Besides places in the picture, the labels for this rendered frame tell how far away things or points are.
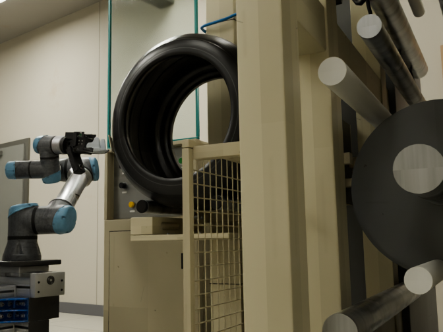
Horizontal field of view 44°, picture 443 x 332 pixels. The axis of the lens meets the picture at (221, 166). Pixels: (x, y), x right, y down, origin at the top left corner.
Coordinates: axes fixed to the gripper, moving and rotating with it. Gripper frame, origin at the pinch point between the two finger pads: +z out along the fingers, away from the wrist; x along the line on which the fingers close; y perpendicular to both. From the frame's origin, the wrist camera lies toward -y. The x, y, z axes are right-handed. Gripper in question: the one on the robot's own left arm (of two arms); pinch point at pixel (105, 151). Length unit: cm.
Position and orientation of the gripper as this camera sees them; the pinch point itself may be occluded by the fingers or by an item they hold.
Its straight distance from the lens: 210.6
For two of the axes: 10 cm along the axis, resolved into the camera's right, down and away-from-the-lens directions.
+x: 4.5, 1.1, 8.8
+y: 0.9, -9.9, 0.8
